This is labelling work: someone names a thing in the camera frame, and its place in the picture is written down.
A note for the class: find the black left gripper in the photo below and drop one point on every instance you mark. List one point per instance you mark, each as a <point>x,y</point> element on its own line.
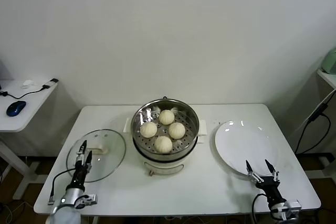
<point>79,176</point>

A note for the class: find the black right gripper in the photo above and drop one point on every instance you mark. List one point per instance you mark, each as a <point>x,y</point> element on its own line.
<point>270,187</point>

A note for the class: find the white steamed baozi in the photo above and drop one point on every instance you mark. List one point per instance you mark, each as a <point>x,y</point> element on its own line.
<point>166,117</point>
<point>163,144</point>
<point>177,130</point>
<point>148,129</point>

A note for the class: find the perforated steel steamer basket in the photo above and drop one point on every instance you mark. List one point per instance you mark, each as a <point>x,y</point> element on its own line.
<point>189,124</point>

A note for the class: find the white round plate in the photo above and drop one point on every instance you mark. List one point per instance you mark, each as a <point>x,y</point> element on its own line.
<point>241,145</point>

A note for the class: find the white side desk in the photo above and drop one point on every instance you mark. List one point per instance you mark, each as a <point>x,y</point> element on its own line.
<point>15,124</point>

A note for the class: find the cream electric pot base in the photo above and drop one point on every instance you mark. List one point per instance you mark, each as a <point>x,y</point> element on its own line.
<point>162,165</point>

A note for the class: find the blue computer mouse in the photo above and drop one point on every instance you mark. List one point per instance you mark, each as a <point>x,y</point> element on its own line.
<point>15,108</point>

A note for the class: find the white crumpled tissue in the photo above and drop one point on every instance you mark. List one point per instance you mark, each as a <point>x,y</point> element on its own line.
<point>28,84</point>

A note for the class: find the white side shelf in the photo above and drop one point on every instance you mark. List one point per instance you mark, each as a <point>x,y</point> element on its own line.
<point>326,75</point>

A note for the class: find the mint green appliance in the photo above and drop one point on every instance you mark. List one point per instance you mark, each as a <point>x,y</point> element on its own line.
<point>330,61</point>

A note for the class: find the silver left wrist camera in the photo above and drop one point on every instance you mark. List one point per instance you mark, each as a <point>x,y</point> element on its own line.
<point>88,200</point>

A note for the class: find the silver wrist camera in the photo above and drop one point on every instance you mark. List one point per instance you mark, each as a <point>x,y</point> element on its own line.
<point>88,200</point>
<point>292,205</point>

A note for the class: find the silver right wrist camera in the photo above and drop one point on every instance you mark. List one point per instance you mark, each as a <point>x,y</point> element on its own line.
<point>292,205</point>

